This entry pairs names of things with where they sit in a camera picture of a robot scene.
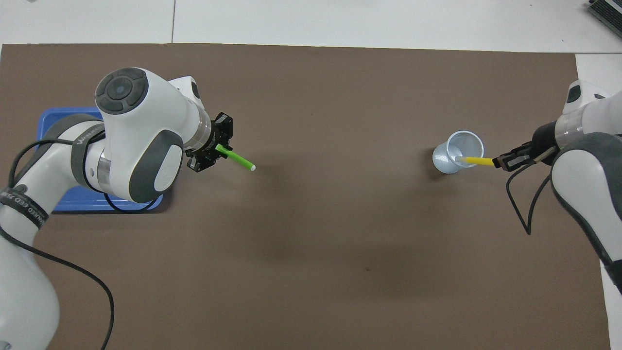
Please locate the blue plastic tray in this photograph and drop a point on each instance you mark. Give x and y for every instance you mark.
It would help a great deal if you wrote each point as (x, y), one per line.
(63, 116)

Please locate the clear plastic cup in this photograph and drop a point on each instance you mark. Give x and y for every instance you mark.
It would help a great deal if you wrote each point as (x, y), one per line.
(444, 163)

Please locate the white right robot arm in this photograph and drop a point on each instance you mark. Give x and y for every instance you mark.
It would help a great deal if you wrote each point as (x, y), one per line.
(588, 184)

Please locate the grey ribbed device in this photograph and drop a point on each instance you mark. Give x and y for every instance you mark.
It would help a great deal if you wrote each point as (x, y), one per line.
(610, 12)

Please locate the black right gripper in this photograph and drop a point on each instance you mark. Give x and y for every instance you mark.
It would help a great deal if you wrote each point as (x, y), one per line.
(545, 138)

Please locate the yellow pen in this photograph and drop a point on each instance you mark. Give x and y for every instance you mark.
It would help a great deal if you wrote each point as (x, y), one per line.
(478, 161)

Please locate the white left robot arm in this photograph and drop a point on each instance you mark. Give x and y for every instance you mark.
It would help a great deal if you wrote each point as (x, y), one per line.
(141, 126)

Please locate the green pen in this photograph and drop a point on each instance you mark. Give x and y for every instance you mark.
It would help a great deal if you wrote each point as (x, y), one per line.
(238, 158)

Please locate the brown table mat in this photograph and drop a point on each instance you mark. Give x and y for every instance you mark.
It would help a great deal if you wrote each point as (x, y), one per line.
(311, 243)

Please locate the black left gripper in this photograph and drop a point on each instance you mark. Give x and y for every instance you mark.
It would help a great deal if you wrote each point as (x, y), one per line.
(209, 143)

